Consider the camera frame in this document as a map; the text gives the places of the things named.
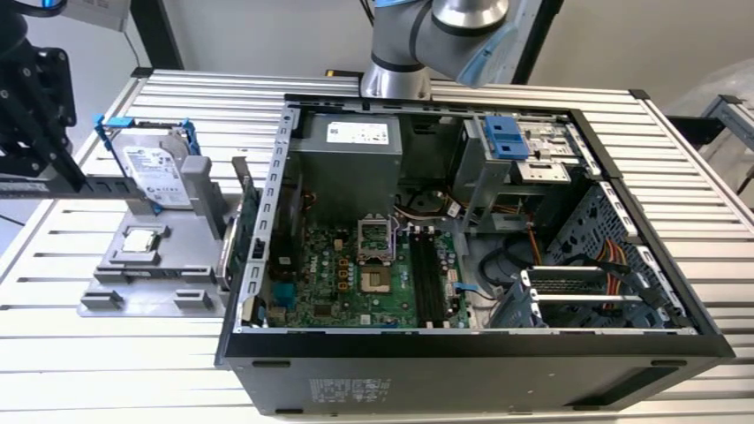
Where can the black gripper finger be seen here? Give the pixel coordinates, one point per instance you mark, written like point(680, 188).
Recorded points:
point(56, 154)

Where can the dark blue RAM stick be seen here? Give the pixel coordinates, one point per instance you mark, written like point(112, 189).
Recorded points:
point(112, 185)

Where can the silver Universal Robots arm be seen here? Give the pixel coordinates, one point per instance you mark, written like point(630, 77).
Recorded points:
point(400, 40)

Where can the hard disk in blue carrier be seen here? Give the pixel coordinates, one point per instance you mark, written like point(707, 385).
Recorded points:
point(149, 159)

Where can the silver CPU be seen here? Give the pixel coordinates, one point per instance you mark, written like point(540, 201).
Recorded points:
point(137, 240)

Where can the grey plastic parts rack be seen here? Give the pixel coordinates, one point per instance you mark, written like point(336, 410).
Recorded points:
point(188, 249)

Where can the green graphics card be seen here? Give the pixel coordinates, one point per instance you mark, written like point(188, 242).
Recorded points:
point(252, 212)

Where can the grey power supply unit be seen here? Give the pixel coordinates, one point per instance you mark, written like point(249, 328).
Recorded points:
point(347, 176)

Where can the CPU socket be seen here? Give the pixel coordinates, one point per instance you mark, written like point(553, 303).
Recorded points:
point(376, 278)

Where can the black round cooler fan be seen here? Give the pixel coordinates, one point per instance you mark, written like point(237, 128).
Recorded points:
point(424, 202)

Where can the green motherboard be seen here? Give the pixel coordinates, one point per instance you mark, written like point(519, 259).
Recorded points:
point(376, 309)

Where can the silver metal drive cage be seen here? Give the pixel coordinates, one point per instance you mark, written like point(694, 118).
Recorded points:
point(479, 176)

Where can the blue plastic drive latch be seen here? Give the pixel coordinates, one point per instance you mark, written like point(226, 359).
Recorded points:
point(504, 148)

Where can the black open PC case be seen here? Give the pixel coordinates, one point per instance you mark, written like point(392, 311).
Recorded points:
point(412, 375)

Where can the grey metal disk bay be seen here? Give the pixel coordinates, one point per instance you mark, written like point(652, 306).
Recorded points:
point(565, 282)

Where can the translucent plastic sheet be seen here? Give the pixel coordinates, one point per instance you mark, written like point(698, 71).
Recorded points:
point(724, 79)

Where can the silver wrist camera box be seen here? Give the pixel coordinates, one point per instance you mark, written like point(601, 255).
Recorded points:
point(100, 13)

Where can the black metal frame post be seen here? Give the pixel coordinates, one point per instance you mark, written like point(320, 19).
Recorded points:
point(156, 35)
point(536, 44)

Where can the aluminium frame table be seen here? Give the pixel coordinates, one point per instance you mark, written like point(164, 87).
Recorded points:
point(732, 132)

